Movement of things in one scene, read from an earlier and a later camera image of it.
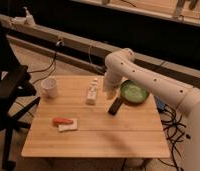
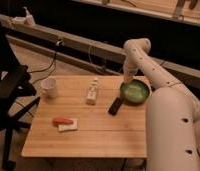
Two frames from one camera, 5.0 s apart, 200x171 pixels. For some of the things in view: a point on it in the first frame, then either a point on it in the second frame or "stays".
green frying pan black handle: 131,93 stays
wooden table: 77,123 stays
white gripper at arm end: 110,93 -> 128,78
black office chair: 14,92 stays
